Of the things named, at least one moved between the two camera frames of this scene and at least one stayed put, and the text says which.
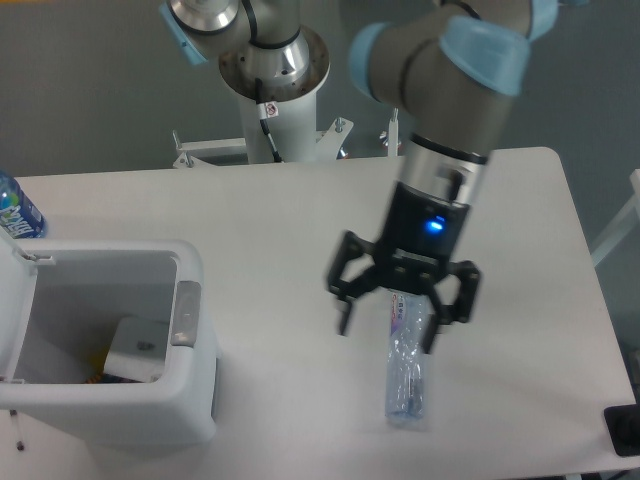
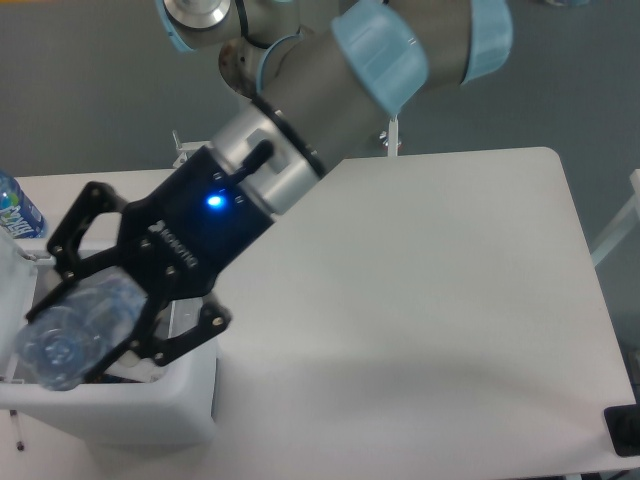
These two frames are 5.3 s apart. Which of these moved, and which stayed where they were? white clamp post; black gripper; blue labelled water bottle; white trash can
Moved: black gripper
Stayed: blue labelled water bottle; white trash can; white clamp post
